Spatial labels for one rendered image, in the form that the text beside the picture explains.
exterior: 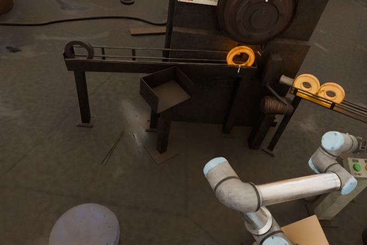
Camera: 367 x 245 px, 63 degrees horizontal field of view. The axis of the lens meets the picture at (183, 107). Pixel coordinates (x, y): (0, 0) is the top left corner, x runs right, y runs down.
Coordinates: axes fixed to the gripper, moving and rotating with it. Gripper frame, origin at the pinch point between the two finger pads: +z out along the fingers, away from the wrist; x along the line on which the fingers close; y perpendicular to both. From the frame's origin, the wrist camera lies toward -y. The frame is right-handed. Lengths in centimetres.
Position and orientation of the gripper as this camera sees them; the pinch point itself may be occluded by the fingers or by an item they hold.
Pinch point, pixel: (365, 146)
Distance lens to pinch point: 190.9
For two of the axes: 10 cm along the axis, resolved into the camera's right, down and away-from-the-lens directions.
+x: 1.9, -9.8, 0.1
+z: 8.3, 1.7, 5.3
